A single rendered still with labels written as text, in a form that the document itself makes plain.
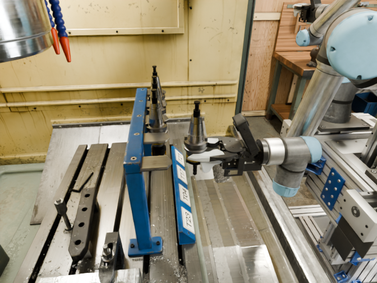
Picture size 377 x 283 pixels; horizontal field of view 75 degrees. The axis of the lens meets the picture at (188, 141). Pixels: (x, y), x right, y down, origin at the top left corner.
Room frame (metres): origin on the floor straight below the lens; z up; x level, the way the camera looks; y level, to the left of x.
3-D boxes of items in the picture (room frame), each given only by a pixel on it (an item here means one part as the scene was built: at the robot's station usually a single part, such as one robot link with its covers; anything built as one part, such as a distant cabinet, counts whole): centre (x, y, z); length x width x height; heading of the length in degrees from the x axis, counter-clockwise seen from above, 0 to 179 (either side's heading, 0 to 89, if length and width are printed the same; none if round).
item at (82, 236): (0.51, 0.32, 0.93); 0.26 x 0.05 x 0.06; 11
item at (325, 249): (0.80, -0.78, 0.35); 0.14 x 0.09 x 0.03; 5
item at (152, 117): (0.62, 0.09, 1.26); 0.04 x 0.04 x 0.07
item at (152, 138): (0.56, 0.09, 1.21); 0.07 x 0.05 x 0.01; 96
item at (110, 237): (0.35, 0.19, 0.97); 0.13 x 0.03 x 0.15; 6
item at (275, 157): (0.56, -0.23, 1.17); 0.08 x 0.05 x 0.08; 6
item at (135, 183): (0.45, 0.13, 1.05); 0.10 x 0.05 x 0.30; 96
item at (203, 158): (0.50, -0.05, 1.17); 0.09 x 0.03 x 0.06; 109
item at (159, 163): (0.45, 0.07, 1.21); 0.07 x 0.05 x 0.01; 96
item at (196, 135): (0.53, -0.02, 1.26); 0.04 x 0.04 x 0.07
